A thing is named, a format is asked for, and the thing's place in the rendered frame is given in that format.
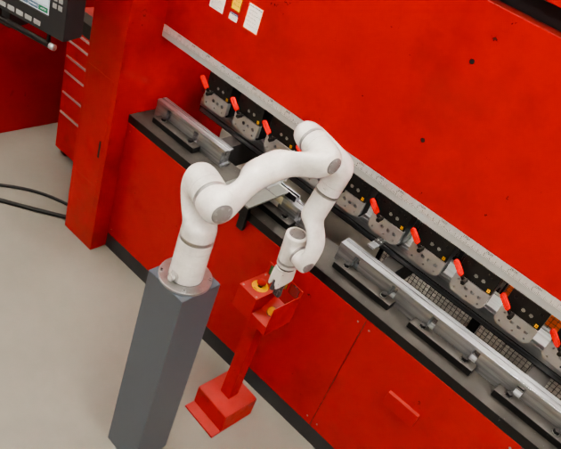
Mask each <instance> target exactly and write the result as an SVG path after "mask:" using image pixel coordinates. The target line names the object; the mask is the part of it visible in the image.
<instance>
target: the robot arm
mask: <svg viewBox="0 0 561 449"><path fill-rule="evenodd" d="M294 139H295V142H296V144H297V146H298V148H299V149H300V150H301V151H287V150H273V151H268V152H267V153H265V154H262V155H260V156H258V157H256V158H254V159H252V160H251V161H249V162H248V163H247V164H246V165H245V166H244V167H243V168H242V170H241V171H240V175H239V177H238V178H237V179H236V180H235V181H234V182H233V183H231V184H228V185H226V183H225V182H224V180H223V178H222V177H221V176H220V174H219V173H218V172H217V170H216V169H215V168H214V167H213V166H211V165H210V164H208V163H206V162H198V163H194V164H192V165H191V166H189V167H188V168H187V170H186V171H185V173H184V175H183V179H182V182H181V207H182V217H183V221H182V225H181V228H180V232H179V235H178V238H177V242H176V245H175V251H174V255H173V257H171V258H168V259H166V260H165V261H164V262H162V264H161V265H160V266H159V271H158V275H159V280H160V282H161V283H162V284H163V286H164V287H166V288H167V289H168V290H170V291H172V292H174V293H175V294H178V295H181V296H185V297H195V296H199V295H202V294H204V293H205V292H207V291H208V290H209V289H210V287H211V284H212V281H213V277H212V274H211V272H210V271H209V269H208V268H207V263H208V260H209V258H210V254H211V251H212V248H213V246H214V243H215V237H216V234H217V225H220V224H223V223H225V222H227V221H229V220H230V219H232V218H233V217H234V216H235V215H236V214H237V213H238V212H239V211H240V210H241V209H242V207H243V206H244V205H245V204H246V203H247V202H248V201H249V200H250V199H251V198H252V197H253V196H254V195H255V194H256V193H258V192H259V191H261V190H262V189H264V188H265V187H267V186H269V185H271V184H274V183H277V182H279V181H280V180H283V179H286V178H289V177H297V176H300V177H310V178H320V181H319V182H318V183H317V185H316V186H315V188H314V190H313V192H312V194H311V196H310V197H309V199H308V201H307V202H306V204H305V205H304V207H303V209H302V212H301V218H302V220H303V223H304V226H305V231H304V230H303V229H301V228H299V227H290V228H289V229H288V230H287V231H286V233H285V236H284V239H283V242H282V244H281V247H280V253H279V255H278V258H277V265H276V266H275V267H274V268H273V270H272V273H271V276H270V278H269V281H268V282H269V283H271V282H272V285H271V287H270V290H273V292H272V294H273V295H274V296H275V297H276V298H278V297H280V296H281V293H282V291H283V289H284V288H285V286H286V284H288V283H290V282H292V280H293V279H294V276H295V273H296V270H298V271H299V272H300V273H307V272H309V271H310V270H311V269H312V268H313V267H314V265H315V264H316V263H317V261H318V259H319V258H320V256H321V253H322V251H323V249H324V245H325V230H324V219H325V218H326V216H327V214H328V213H329V212H330V210H331V209H332V207H333V206H334V204H335V203H336V201H337V199H338V198H339V196H340V194H341V193H342V191H343V190H344V189H345V187H346V185H347V184H348V182H349V181H350V179H351V177H352V175H353V172H354V163H353V160H352V158H351V157H350V155H349V154H348V153H347V152H346V151H345V150H344V149H343V148H342V147H341V146H340V145H339V144H338V143H337V142H336V141H335V140H334V139H333V137H332V136H331V135H330V134H329V133H328V132H327V131H325V130H324V129H323V128H322V127H321V126H320V125H318V124H317V123H315V122H313V121H309V120H307V121H303V122H301V123H300V124H298V125H297V127H296V128H295V131H294Z"/></svg>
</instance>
